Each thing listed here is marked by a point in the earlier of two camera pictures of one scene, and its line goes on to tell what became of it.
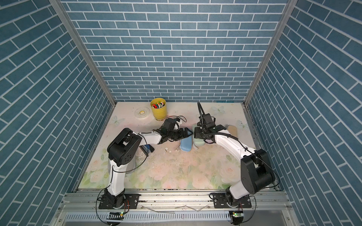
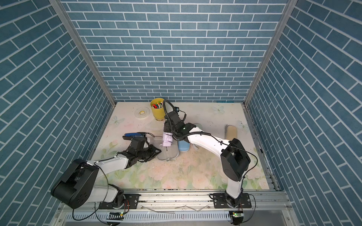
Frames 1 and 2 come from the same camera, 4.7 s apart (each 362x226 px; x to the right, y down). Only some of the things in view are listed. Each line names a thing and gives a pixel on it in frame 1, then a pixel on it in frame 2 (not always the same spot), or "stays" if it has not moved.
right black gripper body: [200, 133] -> [168, 128]
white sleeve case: [233, 130] stays
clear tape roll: [142, 112] stays
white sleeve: [186, 143] stays
